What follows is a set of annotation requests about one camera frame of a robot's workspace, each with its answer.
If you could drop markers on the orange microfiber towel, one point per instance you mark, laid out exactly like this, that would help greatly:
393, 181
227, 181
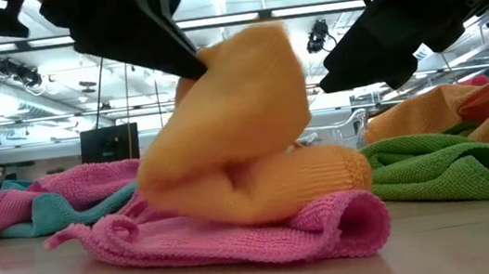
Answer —
246, 109
419, 115

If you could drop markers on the black monitor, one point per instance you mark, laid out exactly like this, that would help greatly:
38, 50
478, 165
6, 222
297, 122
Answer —
110, 144

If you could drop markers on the red object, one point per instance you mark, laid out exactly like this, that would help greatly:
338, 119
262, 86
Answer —
476, 80

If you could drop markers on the pink microfiber towel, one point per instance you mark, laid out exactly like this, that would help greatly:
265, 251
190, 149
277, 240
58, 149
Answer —
9, 203
239, 245

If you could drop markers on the blue microfiber towel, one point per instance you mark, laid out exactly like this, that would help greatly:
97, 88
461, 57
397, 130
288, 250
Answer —
57, 211

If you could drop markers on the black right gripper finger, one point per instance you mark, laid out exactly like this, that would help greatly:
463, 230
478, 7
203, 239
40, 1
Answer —
383, 49

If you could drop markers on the green microfiber towel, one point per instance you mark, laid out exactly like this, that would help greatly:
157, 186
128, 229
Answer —
440, 169

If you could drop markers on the black overhead frame beam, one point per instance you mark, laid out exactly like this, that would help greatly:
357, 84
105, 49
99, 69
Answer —
264, 14

